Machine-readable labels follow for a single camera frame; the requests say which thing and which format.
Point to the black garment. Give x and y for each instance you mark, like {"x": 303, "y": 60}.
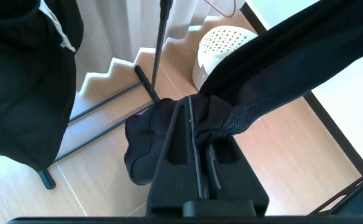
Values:
{"x": 278, "y": 62}

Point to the pink clothes hanger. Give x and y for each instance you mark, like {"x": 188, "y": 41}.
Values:
{"x": 228, "y": 15}

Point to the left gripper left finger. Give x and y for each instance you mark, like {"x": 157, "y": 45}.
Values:
{"x": 172, "y": 183}

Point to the beige curtain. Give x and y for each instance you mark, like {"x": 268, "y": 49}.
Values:
{"x": 122, "y": 28}

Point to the white laundry basket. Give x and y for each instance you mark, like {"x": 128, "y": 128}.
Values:
{"x": 212, "y": 46}

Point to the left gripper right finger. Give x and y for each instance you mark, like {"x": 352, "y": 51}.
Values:
{"x": 240, "y": 183}

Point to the black clothes rack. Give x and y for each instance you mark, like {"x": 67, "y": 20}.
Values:
{"x": 161, "y": 40}

